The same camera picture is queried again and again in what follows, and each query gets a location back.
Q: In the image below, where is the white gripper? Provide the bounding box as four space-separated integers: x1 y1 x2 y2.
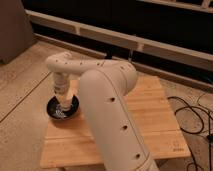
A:
53 73 70 100

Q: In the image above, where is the white ceramic cup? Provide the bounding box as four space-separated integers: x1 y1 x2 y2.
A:
59 89 73 111

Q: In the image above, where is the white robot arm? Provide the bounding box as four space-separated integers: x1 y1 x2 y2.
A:
46 52 159 171

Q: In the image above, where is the dark ceramic bowl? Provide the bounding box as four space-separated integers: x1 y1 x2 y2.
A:
46 96 79 120

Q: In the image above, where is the wooden board table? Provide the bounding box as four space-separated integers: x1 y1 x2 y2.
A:
40 76 190 168

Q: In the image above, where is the white shelf rail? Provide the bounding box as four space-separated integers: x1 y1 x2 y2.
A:
26 10 213 72

